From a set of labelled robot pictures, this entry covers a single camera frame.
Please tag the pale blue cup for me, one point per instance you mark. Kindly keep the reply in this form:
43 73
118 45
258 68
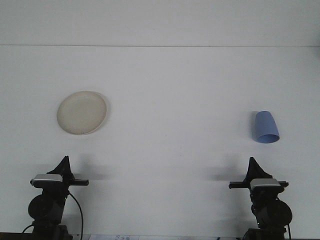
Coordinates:
266 125

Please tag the white printed paper sheet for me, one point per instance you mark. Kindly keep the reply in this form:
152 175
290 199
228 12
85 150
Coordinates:
112 237

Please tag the pale round plate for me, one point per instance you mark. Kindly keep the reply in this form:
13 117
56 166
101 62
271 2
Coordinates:
82 112

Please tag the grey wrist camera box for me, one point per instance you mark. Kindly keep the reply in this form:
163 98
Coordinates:
265 183
47 178

